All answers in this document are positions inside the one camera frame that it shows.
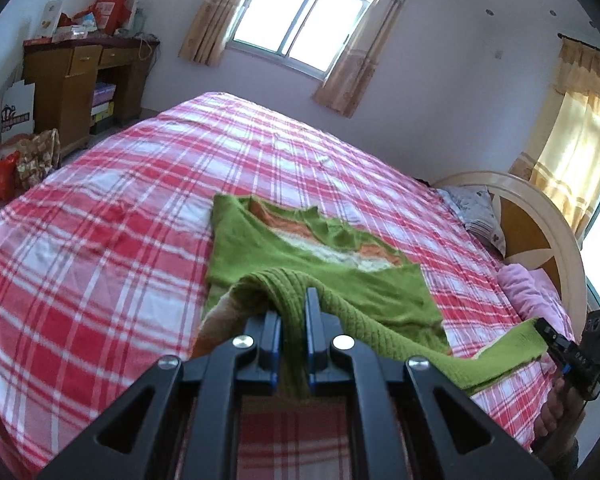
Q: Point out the white paper bag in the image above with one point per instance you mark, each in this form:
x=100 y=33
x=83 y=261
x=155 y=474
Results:
x=17 y=112

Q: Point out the stack of flat boxes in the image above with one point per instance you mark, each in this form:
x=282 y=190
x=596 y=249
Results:
x=102 y=107

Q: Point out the red gift bag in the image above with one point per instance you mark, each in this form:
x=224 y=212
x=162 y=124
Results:
x=112 y=12

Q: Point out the beige patterned curtain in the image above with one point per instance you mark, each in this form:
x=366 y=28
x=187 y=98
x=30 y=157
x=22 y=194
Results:
x=365 y=55
x=215 y=15

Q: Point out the yellow curtain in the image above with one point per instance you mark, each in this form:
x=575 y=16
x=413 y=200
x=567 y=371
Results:
x=575 y=130

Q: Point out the sliding window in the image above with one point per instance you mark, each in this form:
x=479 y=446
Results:
x=305 y=10

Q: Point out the white card box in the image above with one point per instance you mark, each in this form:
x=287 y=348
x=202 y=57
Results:
x=48 y=19

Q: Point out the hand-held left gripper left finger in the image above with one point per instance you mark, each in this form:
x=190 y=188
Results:
x=275 y=342

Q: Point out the green striped knit sweater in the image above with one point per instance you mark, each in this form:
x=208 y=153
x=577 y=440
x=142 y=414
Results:
x=340 y=280

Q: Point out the pink blanket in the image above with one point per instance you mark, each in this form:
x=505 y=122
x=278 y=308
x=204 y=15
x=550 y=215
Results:
x=530 y=290

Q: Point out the person's right hand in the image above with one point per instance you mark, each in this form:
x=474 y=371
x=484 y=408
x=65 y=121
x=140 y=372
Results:
x=555 y=410

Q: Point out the cream wooden headboard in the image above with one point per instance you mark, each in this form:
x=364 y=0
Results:
x=525 y=232

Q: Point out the grey patterned pillow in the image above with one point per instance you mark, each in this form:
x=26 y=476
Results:
x=477 y=212

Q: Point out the person's right forearm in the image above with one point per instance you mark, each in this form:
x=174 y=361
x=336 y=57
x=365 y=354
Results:
x=555 y=460

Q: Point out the brown patterned bag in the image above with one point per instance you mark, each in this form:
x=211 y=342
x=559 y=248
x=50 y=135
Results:
x=37 y=160

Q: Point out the brown wooden desk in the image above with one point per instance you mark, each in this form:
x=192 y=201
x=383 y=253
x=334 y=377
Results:
x=65 y=95

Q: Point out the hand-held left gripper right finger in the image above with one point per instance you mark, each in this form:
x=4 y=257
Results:
x=311 y=332

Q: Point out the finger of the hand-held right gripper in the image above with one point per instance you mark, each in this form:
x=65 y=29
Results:
x=552 y=337

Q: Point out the small packets clutter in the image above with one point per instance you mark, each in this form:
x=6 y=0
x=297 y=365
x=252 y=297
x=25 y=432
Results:
x=75 y=27

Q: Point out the bed with red plaid sheet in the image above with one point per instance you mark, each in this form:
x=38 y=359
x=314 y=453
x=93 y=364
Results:
x=130 y=200

